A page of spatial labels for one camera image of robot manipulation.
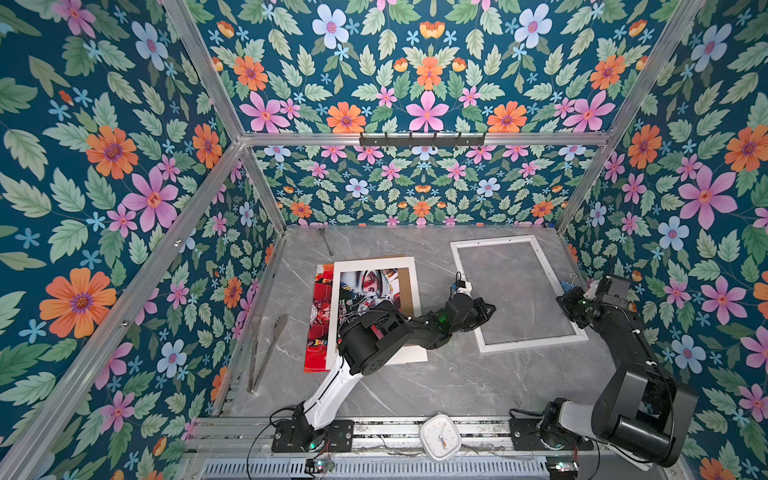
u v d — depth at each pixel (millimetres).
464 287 884
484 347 867
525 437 735
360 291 1012
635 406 414
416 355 862
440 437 714
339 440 736
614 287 659
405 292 1007
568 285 1009
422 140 919
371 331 582
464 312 746
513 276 1061
